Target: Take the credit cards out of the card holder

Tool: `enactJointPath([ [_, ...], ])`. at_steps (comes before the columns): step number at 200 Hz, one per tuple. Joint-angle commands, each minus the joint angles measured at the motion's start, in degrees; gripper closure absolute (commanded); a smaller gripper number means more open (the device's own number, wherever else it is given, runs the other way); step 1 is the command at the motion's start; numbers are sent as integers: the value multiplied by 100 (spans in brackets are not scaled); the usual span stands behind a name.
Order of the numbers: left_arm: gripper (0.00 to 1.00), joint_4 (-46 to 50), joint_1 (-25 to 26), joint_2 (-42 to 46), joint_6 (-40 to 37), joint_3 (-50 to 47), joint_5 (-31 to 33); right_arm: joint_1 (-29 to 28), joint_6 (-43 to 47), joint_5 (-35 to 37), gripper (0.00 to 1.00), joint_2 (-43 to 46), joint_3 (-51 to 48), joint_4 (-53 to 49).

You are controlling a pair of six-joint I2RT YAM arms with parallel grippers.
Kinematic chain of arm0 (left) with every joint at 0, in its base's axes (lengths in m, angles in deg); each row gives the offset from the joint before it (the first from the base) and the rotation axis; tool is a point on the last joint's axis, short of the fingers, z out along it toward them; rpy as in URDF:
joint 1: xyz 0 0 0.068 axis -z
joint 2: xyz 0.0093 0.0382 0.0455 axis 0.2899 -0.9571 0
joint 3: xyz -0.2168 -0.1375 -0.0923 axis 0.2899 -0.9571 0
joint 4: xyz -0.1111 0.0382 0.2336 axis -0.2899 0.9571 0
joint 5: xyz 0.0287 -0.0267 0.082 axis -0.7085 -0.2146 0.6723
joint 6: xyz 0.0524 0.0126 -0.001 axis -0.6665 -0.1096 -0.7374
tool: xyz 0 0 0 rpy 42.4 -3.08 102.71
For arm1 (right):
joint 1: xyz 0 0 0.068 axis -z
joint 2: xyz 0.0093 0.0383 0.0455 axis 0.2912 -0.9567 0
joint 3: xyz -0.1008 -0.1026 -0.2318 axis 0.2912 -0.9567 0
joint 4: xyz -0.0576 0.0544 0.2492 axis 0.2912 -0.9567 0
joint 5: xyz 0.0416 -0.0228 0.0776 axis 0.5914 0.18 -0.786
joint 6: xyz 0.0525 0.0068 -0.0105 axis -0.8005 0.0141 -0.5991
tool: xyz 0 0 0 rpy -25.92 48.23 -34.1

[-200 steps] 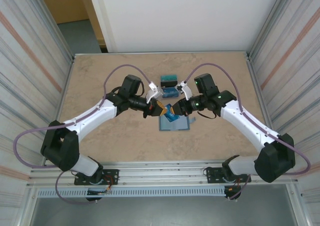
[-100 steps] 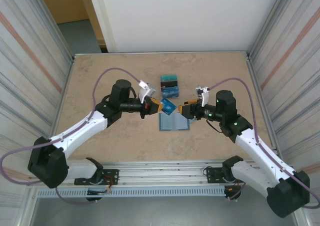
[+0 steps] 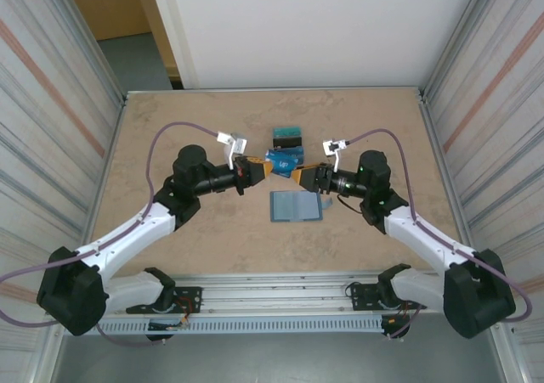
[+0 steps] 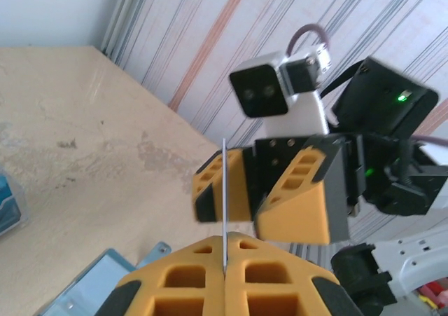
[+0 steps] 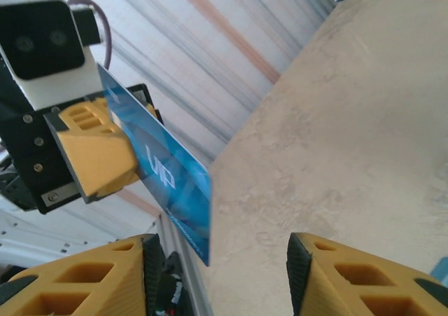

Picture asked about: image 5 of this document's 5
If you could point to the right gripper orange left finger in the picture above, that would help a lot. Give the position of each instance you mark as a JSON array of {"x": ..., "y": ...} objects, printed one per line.
[{"x": 77, "y": 281}]

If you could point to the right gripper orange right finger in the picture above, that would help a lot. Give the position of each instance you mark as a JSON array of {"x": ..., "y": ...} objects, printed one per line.
[{"x": 367, "y": 281}]

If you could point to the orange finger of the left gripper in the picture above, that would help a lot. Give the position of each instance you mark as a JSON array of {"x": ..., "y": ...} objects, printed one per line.
[
  {"x": 94, "y": 151},
  {"x": 148, "y": 108}
]

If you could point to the blue plastic card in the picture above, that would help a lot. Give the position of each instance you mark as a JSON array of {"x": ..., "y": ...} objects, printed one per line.
[{"x": 164, "y": 169}]

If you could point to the teal leather card holder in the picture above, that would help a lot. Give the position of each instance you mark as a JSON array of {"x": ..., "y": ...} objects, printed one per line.
[{"x": 441, "y": 270}]

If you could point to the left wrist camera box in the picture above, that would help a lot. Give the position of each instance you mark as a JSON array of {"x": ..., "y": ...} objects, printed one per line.
[{"x": 38, "y": 39}]

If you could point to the aluminium extrusion rail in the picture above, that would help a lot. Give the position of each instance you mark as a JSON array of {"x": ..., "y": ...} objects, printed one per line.
[{"x": 196, "y": 295}]

